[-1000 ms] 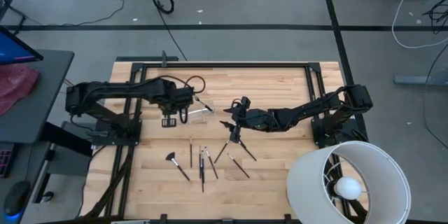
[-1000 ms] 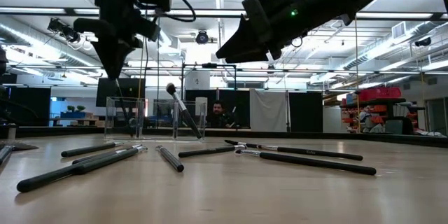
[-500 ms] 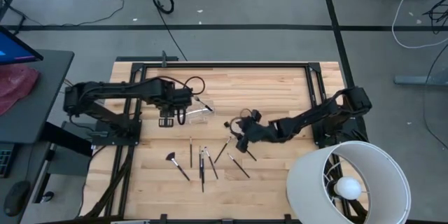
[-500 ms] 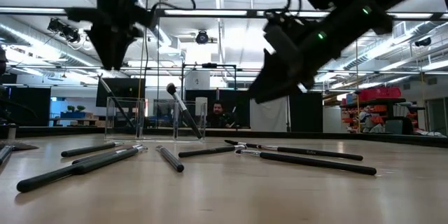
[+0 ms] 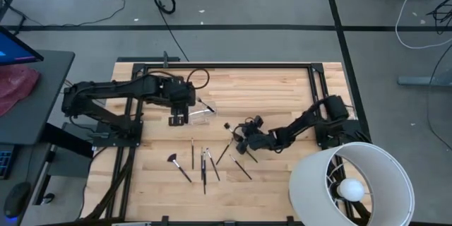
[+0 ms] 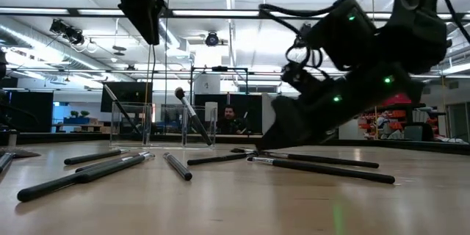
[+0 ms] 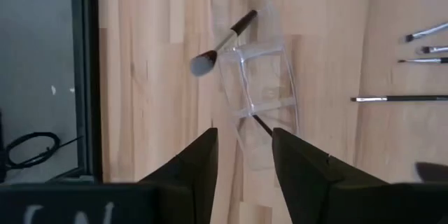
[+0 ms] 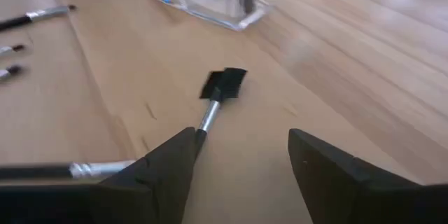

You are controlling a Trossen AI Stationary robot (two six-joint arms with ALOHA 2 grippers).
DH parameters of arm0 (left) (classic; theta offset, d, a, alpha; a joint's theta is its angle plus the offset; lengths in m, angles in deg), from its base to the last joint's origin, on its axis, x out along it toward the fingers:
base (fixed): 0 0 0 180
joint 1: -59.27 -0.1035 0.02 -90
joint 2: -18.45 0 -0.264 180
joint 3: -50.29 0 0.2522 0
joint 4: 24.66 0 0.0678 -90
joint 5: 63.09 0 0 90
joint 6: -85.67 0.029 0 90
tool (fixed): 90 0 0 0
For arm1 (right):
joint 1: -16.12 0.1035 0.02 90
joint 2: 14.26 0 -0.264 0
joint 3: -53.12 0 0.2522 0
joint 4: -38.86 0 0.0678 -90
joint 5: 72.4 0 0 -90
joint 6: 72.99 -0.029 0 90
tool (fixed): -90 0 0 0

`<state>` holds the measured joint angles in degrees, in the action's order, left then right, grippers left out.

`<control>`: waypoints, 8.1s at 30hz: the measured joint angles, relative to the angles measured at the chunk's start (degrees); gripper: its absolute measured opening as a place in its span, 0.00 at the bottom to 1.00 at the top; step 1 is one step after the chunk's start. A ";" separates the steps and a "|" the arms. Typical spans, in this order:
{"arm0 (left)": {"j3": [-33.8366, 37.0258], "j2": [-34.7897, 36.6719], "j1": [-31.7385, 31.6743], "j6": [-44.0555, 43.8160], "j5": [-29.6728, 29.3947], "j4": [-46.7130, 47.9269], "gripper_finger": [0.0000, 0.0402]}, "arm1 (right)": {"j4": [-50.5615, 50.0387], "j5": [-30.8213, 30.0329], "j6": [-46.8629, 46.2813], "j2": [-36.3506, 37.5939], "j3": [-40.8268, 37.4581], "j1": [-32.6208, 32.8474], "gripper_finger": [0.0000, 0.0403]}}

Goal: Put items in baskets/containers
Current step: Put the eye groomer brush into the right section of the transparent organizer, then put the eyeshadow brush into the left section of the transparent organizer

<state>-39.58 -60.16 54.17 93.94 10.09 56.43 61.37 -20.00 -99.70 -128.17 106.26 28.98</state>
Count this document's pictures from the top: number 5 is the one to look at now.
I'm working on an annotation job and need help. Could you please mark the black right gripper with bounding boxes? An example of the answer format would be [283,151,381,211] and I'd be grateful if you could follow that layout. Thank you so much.
[232,130,273,155]

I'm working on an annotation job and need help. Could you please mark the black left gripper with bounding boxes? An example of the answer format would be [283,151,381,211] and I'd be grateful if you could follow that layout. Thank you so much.
[168,102,191,127]

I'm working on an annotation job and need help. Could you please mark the large black powder brush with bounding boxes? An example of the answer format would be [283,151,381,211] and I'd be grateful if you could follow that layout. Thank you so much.
[223,122,238,138]

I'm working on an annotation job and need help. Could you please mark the fluffy-head black makeup brush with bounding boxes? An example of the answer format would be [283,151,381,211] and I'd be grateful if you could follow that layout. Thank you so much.
[196,97,215,114]

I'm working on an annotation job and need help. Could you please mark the black fan makeup brush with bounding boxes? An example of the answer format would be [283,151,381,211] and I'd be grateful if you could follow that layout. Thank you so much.
[167,153,194,184]

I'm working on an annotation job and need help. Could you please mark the black metal bar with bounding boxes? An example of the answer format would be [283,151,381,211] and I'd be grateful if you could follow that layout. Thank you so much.
[116,56,182,64]

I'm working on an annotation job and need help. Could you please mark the white drum lampshade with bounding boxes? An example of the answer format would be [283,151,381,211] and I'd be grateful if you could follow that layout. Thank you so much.
[288,141,416,226]

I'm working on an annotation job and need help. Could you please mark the black desk support beam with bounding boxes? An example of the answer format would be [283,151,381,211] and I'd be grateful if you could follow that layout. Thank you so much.
[41,122,95,159]

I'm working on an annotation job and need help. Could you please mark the grey desk foot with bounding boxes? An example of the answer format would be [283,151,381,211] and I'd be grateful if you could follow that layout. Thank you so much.
[33,147,93,206]

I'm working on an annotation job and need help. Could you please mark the white round light bulb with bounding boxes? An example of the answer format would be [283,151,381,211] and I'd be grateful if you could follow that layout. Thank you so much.
[336,177,366,203]

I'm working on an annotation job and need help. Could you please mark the black desk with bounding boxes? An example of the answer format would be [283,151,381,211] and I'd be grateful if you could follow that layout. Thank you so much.
[0,49,76,146]

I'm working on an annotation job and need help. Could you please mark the red cloth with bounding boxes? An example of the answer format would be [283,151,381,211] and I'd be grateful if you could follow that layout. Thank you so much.
[0,64,41,117]

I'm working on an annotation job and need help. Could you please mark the computer keyboard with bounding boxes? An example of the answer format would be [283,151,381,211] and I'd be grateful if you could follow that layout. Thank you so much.
[0,143,16,180]

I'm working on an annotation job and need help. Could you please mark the computer monitor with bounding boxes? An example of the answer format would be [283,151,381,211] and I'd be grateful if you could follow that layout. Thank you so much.
[0,25,45,66]

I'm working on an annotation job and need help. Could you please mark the black computer mouse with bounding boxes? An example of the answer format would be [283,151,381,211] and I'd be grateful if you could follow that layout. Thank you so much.
[2,181,32,220]

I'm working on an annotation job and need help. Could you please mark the grey desk leg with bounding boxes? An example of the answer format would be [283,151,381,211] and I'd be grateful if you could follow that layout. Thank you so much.
[396,66,452,88]

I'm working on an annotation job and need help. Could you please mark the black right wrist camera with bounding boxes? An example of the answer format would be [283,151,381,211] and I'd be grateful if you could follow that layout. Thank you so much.
[251,114,265,129]

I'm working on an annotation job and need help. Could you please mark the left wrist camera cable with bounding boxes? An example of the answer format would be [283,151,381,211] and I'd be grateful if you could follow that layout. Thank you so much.
[185,67,211,90]

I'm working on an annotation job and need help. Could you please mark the black aluminium table frame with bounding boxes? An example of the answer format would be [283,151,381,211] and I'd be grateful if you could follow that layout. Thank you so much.
[105,62,357,226]

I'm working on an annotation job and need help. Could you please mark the thin black cable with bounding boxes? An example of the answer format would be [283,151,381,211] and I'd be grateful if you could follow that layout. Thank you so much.
[424,42,452,152]
[143,0,191,63]

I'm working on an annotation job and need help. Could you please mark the black cable bundle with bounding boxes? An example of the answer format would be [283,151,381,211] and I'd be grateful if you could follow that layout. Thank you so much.
[81,146,138,220]

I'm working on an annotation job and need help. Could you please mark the long black floor cable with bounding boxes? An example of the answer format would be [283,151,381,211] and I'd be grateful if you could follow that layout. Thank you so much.
[0,0,127,28]

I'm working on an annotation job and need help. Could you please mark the white floor cable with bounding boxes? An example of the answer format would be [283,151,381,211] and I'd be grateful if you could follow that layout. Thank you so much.
[394,0,452,50]

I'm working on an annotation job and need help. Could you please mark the tangled black cables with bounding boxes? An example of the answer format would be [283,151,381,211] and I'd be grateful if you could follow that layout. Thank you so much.
[425,0,452,36]

